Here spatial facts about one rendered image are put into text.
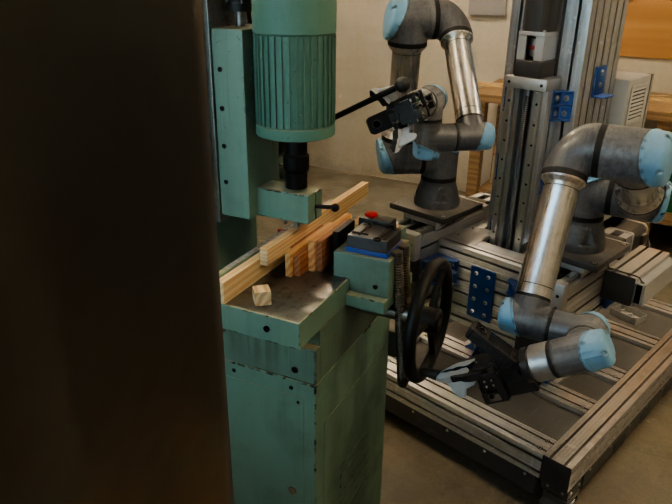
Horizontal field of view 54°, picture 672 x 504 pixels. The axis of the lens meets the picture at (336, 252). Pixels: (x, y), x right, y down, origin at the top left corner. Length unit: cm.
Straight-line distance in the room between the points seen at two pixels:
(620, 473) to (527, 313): 117
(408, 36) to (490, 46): 280
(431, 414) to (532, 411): 33
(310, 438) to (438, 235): 91
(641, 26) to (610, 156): 311
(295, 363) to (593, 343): 60
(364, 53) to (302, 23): 376
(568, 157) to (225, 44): 76
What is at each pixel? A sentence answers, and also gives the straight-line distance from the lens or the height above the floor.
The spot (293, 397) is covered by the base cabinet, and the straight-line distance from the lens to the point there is 150.
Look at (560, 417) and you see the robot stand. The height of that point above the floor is 21.
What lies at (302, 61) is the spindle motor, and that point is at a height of 136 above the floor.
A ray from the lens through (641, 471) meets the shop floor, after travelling 255.
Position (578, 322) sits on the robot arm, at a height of 89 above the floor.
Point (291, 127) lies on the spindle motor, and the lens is 141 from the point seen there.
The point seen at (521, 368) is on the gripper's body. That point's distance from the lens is 136.
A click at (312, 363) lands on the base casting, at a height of 77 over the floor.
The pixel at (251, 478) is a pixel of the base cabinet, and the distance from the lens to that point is 172.
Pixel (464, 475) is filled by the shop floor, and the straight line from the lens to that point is 235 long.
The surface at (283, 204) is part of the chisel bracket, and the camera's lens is 153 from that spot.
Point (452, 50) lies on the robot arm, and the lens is 197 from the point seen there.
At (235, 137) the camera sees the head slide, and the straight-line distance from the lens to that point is 151.
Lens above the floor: 154
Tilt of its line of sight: 23 degrees down
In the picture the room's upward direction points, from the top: 1 degrees clockwise
